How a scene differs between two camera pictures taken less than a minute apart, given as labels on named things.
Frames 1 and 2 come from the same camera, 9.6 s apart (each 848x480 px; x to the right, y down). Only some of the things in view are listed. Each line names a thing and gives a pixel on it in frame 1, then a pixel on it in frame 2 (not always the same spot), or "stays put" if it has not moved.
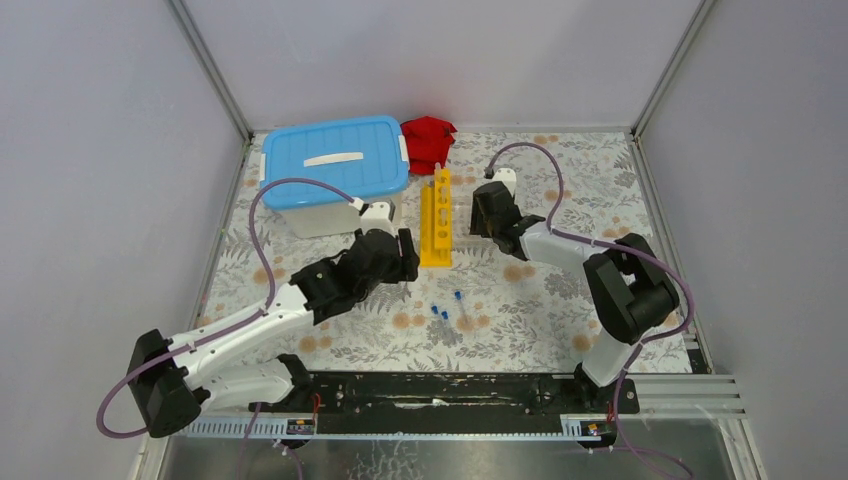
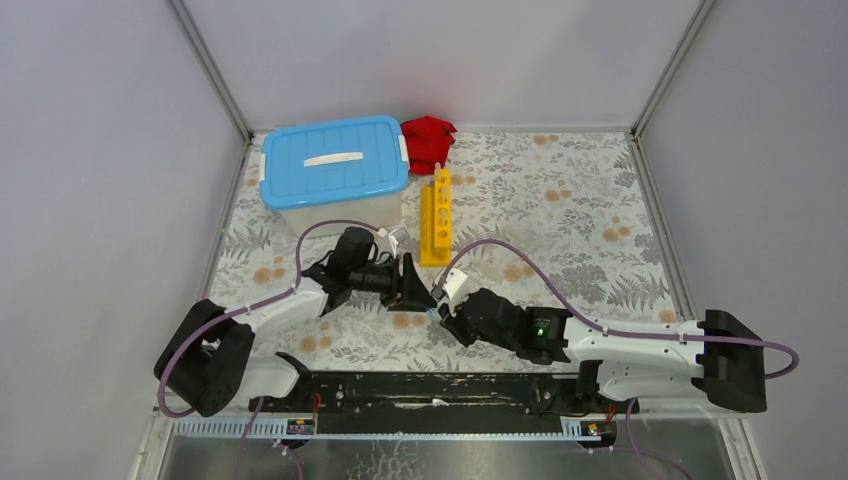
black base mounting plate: x=451 y=403 stays put
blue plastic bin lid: x=358 y=157 stays put
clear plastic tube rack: x=460 y=224 -> x=502 y=266
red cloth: x=428 y=141 stays put
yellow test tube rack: x=436 y=222 stays put
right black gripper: x=476 y=226 -> x=451 y=317
